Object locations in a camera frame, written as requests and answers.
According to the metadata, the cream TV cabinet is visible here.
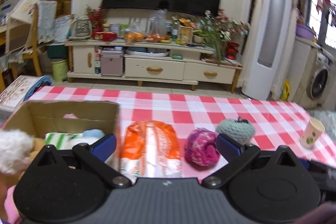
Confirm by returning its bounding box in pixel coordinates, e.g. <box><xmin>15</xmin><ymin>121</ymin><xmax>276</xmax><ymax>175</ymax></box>
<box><xmin>66</xmin><ymin>39</ymin><xmax>243</xmax><ymax>92</ymax></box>

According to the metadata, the purple plastic basin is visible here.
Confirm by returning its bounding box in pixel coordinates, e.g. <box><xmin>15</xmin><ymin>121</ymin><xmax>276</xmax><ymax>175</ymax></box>
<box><xmin>295</xmin><ymin>24</ymin><xmax>315</xmax><ymax>41</ymax></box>

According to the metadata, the white fluffy plush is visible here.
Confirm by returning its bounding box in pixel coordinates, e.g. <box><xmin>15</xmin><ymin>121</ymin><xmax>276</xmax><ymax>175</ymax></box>
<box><xmin>0</xmin><ymin>130</ymin><xmax>34</xmax><ymax>175</ymax></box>

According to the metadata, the bag of oranges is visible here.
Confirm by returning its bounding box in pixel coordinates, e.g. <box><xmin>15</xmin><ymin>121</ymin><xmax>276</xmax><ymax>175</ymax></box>
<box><xmin>123</xmin><ymin>9</ymin><xmax>167</xmax><ymax>43</ymax></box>

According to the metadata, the teal grey yarn ball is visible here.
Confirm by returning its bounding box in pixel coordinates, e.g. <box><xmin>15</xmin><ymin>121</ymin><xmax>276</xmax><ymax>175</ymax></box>
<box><xmin>215</xmin><ymin>117</ymin><xmax>256</xmax><ymax>144</ymax></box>

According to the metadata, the pink small appliance box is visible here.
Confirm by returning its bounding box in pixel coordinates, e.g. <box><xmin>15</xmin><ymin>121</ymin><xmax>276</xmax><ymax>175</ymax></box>
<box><xmin>101</xmin><ymin>51</ymin><xmax>123</xmax><ymax>76</ymax></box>

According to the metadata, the green waste bin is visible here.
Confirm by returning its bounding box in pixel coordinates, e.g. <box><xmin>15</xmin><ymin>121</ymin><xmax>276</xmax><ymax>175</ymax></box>
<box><xmin>51</xmin><ymin>59</ymin><xmax>69</xmax><ymax>82</ymax></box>

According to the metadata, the potted flower plant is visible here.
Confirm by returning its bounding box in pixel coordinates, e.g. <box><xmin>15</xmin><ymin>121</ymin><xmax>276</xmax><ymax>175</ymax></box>
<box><xmin>194</xmin><ymin>9</ymin><xmax>250</xmax><ymax>60</ymax></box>

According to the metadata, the light blue fluffy towel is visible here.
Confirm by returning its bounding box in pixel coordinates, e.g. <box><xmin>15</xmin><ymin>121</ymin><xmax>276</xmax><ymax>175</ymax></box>
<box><xmin>83</xmin><ymin>129</ymin><xmax>105</xmax><ymax>139</ymax></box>

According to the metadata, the red berry bouquet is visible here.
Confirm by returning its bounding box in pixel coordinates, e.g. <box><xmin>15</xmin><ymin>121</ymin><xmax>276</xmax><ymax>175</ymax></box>
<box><xmin>85</xmin><ymin>5</ymin><xmax>105</xmax><ymax>33</ymax></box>

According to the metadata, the white printed storage box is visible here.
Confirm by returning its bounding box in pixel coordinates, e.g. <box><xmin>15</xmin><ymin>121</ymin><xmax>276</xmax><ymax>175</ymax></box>
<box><xmin>0</xmin><ymin>75</ymin><xmax>39</xmax><ymax>111</ymax></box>

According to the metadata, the cardboard box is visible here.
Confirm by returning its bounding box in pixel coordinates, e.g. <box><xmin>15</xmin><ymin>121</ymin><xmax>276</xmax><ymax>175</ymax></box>
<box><xmin>0</xmin><ymin>100</ymin><xmax>120</xmax><ymax>188</ymax></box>

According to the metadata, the red white checkered tablecloth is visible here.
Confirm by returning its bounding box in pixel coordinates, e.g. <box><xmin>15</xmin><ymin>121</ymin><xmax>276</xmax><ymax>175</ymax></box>
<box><xmin>0</xmin><ymin>85</ymin><xmax>336</xmax><ymax>180</ymax></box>

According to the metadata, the orange white plastic package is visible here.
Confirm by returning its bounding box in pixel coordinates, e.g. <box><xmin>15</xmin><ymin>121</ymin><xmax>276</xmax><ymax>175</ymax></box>
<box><xmin>120</xmin><ymin>121</ymin><xmax>182</xmax><ymax>182</ymax></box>

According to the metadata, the pink knitted cloth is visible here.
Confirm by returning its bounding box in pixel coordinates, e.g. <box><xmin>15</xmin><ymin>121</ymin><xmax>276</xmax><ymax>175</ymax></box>
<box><xmin>1</xmin><ymin>186</ymin><xmax>22</xmax><ymax>224</ymax></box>

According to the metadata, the red gift box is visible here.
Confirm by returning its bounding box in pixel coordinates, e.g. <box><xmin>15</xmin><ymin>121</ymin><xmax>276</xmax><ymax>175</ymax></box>
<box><xmin>92</xmin><ymin>32</ymin><xmax>118</xmax><ymax>42</ymax></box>

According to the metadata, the magenta yarn ball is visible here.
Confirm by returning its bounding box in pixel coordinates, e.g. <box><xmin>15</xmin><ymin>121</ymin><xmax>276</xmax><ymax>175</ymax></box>
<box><xmin>184</xmin><ymin>128</ymin><xmax>220</xmax><ymax>167</ymax></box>

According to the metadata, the white floor air conditioner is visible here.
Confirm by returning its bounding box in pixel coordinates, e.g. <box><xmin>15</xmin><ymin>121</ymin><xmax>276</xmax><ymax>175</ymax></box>
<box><xmin>239</xmin><ymin>0</ymin><xmax>298</xmax><ymax>100</ymax></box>

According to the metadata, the small framed picture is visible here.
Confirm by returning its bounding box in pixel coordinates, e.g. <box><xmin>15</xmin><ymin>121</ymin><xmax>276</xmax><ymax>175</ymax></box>
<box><xmin>178</xmin><ymin>26</ymin><xmax>194</xmax><ymax>44</ymax></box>

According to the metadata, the green striped sponge cloth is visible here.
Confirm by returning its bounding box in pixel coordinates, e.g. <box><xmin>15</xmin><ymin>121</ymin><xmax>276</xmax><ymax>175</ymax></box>
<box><xmin>45</xmin><ymin>132</ymin><xmax>87</xmax><ymax>150</ymax></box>

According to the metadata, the wooden dining chair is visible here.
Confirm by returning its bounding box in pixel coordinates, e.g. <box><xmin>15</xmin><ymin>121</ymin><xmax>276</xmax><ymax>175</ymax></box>
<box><xmin>1</xmin><ymin>4</ymin><xmax>47</xmax><ymax>79</ymax></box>

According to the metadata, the paper cup with green print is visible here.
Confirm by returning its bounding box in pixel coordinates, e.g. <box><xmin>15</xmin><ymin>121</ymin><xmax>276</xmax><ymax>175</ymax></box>
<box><xmin>299</xmin><ymin>118</ymin><xmax>325</xmax><ymax>149</ymax></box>

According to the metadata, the front load washing machine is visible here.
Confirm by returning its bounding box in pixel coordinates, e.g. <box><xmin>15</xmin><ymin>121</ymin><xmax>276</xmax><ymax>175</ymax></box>
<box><xmin>306</xmin><ymin>50</ymin><xmax>335</xmax><ymax>109</ymax></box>

